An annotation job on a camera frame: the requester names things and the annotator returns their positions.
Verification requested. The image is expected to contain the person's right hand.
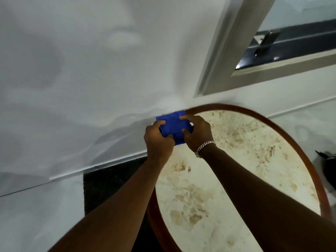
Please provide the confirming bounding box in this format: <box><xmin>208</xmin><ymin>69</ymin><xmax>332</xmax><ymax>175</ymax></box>
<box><xmin>179</xmin><ymin>114</ymin><xmax>215</xmax><ymax>153</ymax></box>

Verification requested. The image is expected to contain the person's left hand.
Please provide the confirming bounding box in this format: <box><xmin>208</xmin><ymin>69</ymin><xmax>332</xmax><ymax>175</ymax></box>
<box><xmin>143</xmin><ymin>120</ymin><xmax>176</xmax><ymax>166</ymax></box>

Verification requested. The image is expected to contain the blue cleaning cloth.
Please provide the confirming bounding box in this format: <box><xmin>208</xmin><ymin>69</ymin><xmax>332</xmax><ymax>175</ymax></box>
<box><xmin>156</xmin><ymin>110</ymin><xmax>195</xmax><ymax>146</ymax></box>

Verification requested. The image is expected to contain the person's right forearm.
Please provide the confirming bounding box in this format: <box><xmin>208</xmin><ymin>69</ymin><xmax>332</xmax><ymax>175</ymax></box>
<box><xmin>198</xmin><ymin>143</ymin><xmax>336</xmax><ymax>252</ymax></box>

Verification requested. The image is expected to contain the person's left forearm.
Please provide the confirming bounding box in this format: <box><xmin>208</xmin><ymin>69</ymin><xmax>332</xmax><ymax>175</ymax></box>
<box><xmin>48</xmin><ymin>157</ymin><xmax>172</xmax><ymax>252</ymax></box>

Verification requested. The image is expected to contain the round marble table wooden rim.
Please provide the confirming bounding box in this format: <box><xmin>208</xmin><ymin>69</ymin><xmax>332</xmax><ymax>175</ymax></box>
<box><xmin>146</xmin><ymin>103</ymin><xmax>333</xmax><ymax>252</ymax></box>

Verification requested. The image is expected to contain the black floor mat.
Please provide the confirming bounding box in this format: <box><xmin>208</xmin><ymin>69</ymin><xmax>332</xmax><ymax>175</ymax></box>
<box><xmin>83</xmin><ymin>156</ymin><xmax>165</xmax><ymax>252</ymax></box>

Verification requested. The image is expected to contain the black bag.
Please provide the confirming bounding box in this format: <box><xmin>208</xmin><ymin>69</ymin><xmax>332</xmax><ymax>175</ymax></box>
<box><xmin>315</xmin><ymin>150</ymin><xmax>336</xmax><ymax>191</ymax></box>

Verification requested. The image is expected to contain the silver chain bracelet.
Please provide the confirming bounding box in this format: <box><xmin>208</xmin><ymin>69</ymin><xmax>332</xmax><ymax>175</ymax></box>
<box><xmin>194</xmin><ymin>140</ymin><xmax>216</xmax><ymax>158</ymax></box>

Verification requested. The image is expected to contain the grey window frame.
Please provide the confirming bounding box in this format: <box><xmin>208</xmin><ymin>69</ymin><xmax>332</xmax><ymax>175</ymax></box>
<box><xmin>194</xmin><ymin>0</ymin><xmax>336</xmax><ymax>98</ymax></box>

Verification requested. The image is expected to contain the black window handle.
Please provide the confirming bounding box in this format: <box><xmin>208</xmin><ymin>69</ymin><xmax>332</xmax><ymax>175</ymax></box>
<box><xmin>253</xmin><ymin>30</ymin><xmax>282</xmax><ymax>58</ymax></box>

